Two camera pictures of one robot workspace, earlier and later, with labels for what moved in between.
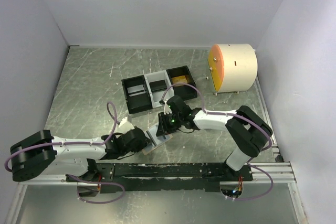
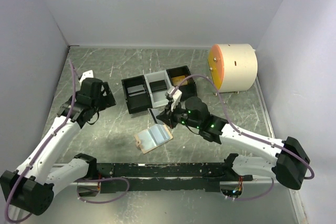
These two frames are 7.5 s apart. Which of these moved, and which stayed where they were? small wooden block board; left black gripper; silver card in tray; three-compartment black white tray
Moved: left black gripper
Stayed: three-compartment black white tray; silver card in tray; small wooden block board
